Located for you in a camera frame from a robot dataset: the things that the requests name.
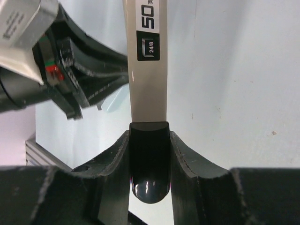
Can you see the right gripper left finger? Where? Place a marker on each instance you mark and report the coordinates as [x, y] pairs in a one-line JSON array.
[[95, 193]]

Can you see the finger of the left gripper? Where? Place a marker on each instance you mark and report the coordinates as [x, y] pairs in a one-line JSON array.
[[67, 28]]

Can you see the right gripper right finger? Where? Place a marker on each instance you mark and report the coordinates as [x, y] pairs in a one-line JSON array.
[[204, 193]]

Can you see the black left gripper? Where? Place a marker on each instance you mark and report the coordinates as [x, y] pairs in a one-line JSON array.
[[92, 80]]

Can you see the light blue stapler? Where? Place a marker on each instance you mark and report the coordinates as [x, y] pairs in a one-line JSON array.
[[114, 100]]

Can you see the left aluminium corner post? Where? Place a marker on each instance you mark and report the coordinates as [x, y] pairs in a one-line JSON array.
[[36, 155]]

